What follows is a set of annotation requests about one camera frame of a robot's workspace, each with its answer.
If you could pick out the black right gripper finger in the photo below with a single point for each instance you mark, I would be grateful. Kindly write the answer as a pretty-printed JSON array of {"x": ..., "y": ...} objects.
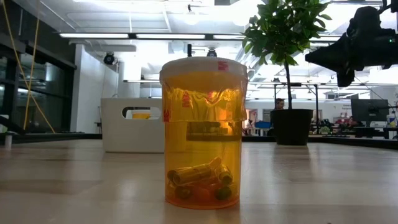
[{"x": 326, "y": 56}]

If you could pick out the amber pill bottle white cap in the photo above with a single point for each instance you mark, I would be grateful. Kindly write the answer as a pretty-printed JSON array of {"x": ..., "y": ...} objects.
[{"x": 203, "y": 140}]

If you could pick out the short yellow capsule pill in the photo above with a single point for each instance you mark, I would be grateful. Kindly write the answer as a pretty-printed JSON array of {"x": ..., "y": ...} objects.
[{"x": 225, "y": 175}]

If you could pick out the round green pill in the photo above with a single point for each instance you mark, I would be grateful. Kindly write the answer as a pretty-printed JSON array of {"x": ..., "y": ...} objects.
[
  {"x": 183, "y": 192},
  {"x": 223, "y": 193}
]

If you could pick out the long yellow capsule pill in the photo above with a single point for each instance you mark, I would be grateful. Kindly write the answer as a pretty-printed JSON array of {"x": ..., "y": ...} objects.
[{"x": 192, "y": 174}]

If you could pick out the white plastic basket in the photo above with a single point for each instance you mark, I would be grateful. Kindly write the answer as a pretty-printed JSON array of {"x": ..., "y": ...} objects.
[{"x": 132, "y": 137}]

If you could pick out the green leafy potted tree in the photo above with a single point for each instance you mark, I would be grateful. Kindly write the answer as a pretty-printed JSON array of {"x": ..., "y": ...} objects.
[{"x": 280, "y": 28}]

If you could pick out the black computer monitor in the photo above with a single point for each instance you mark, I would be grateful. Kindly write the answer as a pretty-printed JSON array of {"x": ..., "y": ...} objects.
[{"x": 368, "y": 110}]

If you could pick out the black plant pot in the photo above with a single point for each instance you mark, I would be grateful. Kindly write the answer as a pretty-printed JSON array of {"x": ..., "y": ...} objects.
[{"x": 291, "y": 127}]

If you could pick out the long ceiling light bar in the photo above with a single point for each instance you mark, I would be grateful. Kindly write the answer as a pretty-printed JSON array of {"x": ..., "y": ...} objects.
[
  {"x": 171, "y": 36},
  {"x": 93, "y": 35},
  {"x": 228, "y": 37}
]

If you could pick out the black round ceiling lamp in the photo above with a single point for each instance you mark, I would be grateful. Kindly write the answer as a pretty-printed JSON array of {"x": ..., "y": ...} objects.
[
  {"x": 109, "y": 58},
  {"x": 211, "y": 53}
]

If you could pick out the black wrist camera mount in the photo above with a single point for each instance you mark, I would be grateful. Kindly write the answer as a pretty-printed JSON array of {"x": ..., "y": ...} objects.
[{"x": 345, "y": 77}]

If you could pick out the black metal frame stand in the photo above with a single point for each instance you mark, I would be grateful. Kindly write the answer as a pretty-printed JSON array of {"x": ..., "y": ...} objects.
[{"x": 316, "y": 102}]

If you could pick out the dark glass window frame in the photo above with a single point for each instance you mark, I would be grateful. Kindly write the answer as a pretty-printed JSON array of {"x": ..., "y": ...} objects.
[{"x": 56, "y": 93}]

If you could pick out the small white post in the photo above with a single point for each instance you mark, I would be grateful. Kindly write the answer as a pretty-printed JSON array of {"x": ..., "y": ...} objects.
[{"x": 8, "y": 140}]

